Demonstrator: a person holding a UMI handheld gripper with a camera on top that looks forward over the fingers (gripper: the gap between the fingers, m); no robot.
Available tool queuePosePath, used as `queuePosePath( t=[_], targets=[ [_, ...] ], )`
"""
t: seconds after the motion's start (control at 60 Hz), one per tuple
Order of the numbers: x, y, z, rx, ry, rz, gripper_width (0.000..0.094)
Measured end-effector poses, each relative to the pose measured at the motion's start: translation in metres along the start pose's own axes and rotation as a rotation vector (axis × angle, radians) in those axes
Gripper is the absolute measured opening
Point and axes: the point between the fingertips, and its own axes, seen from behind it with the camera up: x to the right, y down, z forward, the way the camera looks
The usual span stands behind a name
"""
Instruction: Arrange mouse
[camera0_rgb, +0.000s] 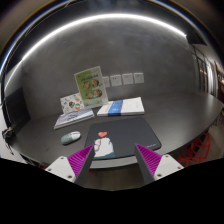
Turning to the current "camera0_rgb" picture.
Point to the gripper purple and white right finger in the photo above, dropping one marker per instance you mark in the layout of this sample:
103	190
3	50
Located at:
154	166

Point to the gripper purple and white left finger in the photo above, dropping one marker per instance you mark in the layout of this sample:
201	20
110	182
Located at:
75	167

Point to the green and white computer mouse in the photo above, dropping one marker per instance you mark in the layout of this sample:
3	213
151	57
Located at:
70	137

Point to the dark grey mouse pad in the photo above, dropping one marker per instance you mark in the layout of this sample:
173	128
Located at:
113	139

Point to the red metal chair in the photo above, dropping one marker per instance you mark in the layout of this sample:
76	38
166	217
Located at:
197	152

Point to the grey patterned book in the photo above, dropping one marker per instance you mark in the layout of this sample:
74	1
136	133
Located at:
73	117

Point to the white and blue book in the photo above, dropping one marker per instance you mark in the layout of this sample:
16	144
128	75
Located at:
132	106

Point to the small colourful picture card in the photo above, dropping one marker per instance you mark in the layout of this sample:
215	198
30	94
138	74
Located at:
71	103

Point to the black computer monitor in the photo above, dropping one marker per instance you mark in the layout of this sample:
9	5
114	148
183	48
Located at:
17	110

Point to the green and white poster card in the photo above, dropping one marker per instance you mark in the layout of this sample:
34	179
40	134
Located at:
91	87

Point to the white wall plate right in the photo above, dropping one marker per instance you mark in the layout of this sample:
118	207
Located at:
138	78

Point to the white wall plate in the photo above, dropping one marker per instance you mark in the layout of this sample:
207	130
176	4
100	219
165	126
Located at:
106	81
115	80
138	78
127	78

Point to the white wall plate left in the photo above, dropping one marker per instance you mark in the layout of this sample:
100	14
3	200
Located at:
106	81

